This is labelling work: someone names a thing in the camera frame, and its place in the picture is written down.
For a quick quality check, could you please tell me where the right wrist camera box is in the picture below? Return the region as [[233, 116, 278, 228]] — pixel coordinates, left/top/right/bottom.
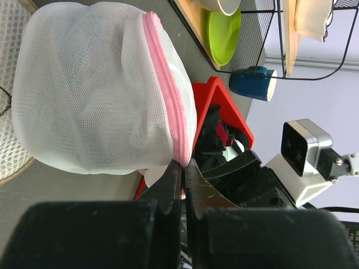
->
[[265, 119, 358, 207]]

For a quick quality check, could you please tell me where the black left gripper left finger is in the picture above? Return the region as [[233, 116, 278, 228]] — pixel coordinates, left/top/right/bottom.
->
[[138, 160, 182, 268]]

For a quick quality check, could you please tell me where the black wire wooden shelf rack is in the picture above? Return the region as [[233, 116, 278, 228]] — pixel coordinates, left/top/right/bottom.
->
[[169, 1, 292, 80]]

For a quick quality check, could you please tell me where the blue mug white interior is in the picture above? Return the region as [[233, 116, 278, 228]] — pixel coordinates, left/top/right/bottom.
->
[[229, 66, 277, 101]]

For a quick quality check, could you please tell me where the white bra in bin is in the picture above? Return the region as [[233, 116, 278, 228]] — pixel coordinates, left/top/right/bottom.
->
[[222, 140, 245, 161]]

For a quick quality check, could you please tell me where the white scalloped bowl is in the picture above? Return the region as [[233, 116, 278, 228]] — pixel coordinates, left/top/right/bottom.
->
[[294, 0, 336, 43]]

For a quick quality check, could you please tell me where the grey metal bowl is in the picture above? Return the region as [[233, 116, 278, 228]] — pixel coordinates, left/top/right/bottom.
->
[[198, 0, 241, 16]]

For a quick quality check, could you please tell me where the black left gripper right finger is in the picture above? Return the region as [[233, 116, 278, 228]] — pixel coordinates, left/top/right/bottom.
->
[[184, 161, 238, 268]]

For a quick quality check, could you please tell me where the cream mesh laundry bag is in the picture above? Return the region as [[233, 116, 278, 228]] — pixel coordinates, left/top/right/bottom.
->
[[1, 1, 37, 184]]

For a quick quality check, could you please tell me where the black garment in bin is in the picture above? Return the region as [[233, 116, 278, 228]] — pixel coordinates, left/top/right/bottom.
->
[[192, 104, 250, 171]]

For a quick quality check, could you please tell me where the green plate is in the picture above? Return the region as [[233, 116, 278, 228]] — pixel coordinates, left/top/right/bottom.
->
[[206, 7, 241, 67]]

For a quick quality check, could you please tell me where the white mesh laundry bag pink zipper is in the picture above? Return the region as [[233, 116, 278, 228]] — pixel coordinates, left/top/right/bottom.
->
[[11, 2, 197, 175]]

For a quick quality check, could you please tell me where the red plastic bin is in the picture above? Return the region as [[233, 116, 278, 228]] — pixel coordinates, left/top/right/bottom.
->
[[134, 76, 255, 200]]

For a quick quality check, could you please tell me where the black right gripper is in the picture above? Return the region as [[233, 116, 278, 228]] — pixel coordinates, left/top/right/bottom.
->
[[202, 150, 297, 209]]

